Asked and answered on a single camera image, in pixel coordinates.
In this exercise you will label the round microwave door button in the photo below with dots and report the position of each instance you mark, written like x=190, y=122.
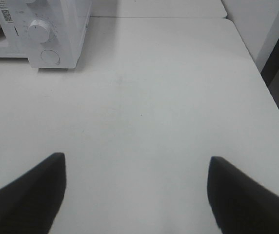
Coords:
x=50, y=57

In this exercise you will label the white microwave oven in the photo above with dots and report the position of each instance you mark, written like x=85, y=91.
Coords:
x=69, y=17

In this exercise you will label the lower white microwave knob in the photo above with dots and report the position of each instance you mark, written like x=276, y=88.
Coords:
x=41, y=31

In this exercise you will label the white back table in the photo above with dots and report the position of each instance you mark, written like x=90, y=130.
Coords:
x=159, y=9

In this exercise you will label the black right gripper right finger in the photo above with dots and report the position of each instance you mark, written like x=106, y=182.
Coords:
x=239, y=204

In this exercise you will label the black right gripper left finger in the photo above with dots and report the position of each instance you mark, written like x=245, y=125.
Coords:
x=30, y=203

